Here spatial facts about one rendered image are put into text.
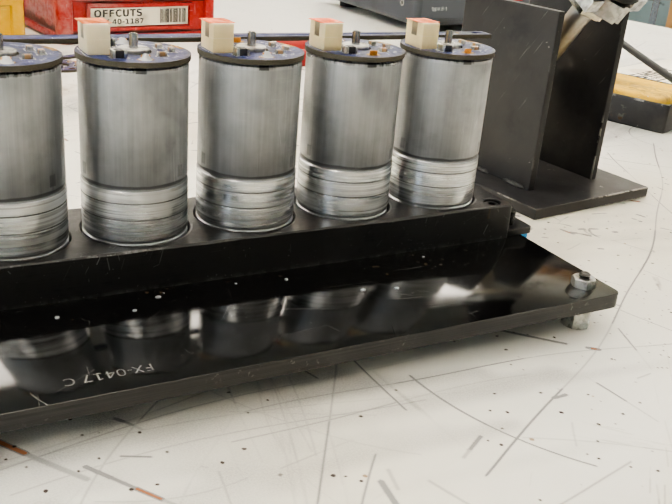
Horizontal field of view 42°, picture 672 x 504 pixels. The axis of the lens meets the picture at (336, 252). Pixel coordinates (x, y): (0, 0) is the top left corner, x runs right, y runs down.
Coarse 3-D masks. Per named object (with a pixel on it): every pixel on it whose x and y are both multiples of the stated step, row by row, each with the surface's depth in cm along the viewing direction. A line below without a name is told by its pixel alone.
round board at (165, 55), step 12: (120, 48) 19; (156, 48) 20; (168, 48) 20; (180, 48) 20; (84, 60) 18; (96, 60) 18; (108, 60) 18; (120, 60) 18; (132, 60) 18; (156, 60) 19; (168, 60) 19; (180, 60) 19
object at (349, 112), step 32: (320, 64) 21; (352, 64) 21; (384, 64) 21; (320, 96) 21; (352, 96) 21; (384, 96) 21; (320, 128) 22; (352, 128) 22; (384, 128) 22; (320, 160) 22; (352, 160) 22; (384, 160) 22; (320, 192) 22; (352, 192) 22; (384, 192) 23
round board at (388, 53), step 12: (312, 48) 21; (348, 48) 21; (372, 48) 22; (384, 48) 22; (396, 48) 22; (348, 60) 21; (360, 60) 21; (372, 60) 21; (384, 60) 21; (396, 60) 21
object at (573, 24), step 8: (576, 8) 30; (568, 16) 30; (576, 16) 30; (584, 16) 30; (592, 16) 30; (568, 24) 30; (576, 24) 30; (584, 24) 30; (568, 32) 30; (576, 32) 30; (560, 40) 31; (568, 40) 31; (560, 48) 31
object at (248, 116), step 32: (224, 64) 20; (288, 64) 20; (224, 96) 20; (256, 96) 20; (288, 96) 20; (224, 128) 20; (256, 128) 20; (288, 128) 21; (224, 160) 21; (256, 160) 20; (288, 160) 21; (224, 192) 21; (256, 192) 21; (288, 192) 21; (224, 224) 21; (256, 224) 21; (288, 224) 22
